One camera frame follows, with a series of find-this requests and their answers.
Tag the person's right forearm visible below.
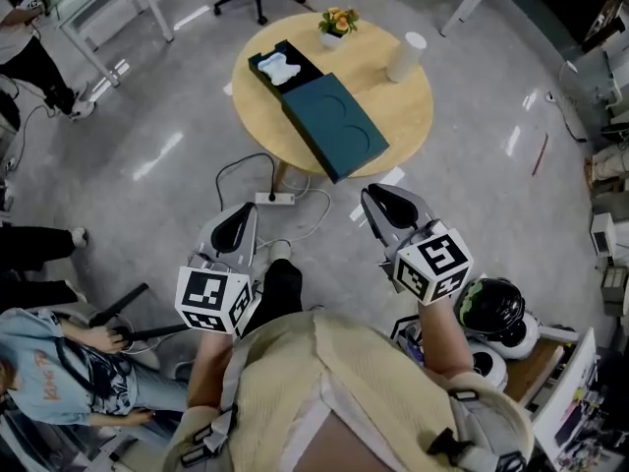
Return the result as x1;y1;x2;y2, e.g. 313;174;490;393
417;298;477;379

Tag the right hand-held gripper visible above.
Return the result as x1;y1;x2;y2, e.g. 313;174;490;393
360;182;476;307

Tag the white item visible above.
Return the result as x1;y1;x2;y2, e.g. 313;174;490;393
257;52;303;88

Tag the grey harness strap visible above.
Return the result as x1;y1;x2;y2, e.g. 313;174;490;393
178;341;257;467
426;384;531;472

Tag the red stick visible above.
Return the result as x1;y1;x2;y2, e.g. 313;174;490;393
531;132;549;177

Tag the small white appliance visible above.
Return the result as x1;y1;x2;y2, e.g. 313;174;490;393
589;210;619;261

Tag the potted plant with orange flowers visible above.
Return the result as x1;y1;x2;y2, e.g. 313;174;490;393
317;6;361;51

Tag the dark teal box lid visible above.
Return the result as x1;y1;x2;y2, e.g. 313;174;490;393
278;72;392;186

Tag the person's black trouser leg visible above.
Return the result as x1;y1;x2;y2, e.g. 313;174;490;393
242;258;305;339

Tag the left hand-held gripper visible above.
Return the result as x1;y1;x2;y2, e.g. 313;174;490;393
175;203;262;338

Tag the black glossy helmet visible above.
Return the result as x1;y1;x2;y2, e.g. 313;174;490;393
453;277;528;339

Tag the white board panel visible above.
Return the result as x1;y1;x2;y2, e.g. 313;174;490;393
532;326;600;464

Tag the white power cable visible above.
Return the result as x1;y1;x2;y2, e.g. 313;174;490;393
255;172;333;250

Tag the dark teal box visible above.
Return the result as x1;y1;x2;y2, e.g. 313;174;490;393
247;39;326;101

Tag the white power strip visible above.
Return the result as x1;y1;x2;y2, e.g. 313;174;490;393
255;191;297;207

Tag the white cylinder container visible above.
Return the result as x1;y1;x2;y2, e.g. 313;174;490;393
385;31;429;85

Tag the person's left forearm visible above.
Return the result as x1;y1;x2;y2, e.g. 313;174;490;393
188;329;238;408

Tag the black chair base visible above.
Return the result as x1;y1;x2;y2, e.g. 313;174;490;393
86;282;191;344

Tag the black floor cable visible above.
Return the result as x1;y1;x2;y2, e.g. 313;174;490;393
543;89;590;145

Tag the person's beige vest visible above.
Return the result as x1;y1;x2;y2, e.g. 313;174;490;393
161;310;537;472

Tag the black power cable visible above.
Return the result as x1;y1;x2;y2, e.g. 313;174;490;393
214;151;277;216

